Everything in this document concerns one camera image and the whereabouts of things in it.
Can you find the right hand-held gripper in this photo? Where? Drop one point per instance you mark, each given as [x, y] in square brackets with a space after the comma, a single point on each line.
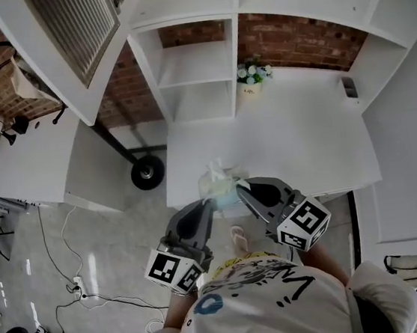
[304, 225]

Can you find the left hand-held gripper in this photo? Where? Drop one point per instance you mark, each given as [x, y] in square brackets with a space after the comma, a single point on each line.
[170, 272]

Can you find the pack of tissues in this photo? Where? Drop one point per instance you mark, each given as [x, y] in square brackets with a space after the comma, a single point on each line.
[219, 189]

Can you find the person's right forearm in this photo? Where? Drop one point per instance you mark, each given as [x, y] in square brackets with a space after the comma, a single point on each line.
[322, 261]

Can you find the person's left forearm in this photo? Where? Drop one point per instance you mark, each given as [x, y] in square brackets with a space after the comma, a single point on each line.
[175, 311]

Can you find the white desk with shelves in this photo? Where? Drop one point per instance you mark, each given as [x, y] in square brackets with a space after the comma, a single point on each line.
[283, 134]

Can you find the white slipper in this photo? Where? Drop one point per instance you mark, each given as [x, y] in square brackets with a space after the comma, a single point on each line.
[239, 239]

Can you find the yellow shorts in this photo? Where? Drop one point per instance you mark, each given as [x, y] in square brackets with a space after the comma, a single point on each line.
[235, 262]

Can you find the black coat rack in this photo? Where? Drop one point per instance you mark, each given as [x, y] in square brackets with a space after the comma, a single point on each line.
[148, 172]

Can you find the person in printed white shirt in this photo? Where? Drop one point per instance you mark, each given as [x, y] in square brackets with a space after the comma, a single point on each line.
[268, 316]

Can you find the potted blue white flowers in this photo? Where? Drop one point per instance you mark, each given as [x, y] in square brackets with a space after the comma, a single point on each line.
[252, 77]

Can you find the white power strip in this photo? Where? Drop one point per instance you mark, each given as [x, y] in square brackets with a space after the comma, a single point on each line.
[78, 285]

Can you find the white tall cabinet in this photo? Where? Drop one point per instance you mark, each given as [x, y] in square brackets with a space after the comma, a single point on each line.
[407, 156]

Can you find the beige backpack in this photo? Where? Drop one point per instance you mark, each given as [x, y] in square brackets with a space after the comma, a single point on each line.
[409, 269]

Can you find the white side cabinet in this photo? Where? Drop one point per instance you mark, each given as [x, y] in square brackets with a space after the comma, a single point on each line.
[35, 164]

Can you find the small black box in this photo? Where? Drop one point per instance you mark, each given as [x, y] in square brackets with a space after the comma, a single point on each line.
[20, 125]

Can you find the beige hanging bag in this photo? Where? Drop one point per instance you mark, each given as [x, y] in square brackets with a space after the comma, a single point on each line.
[27, 86]

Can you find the white louvred cabinet door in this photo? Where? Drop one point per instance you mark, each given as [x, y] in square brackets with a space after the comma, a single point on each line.
[28, 52]

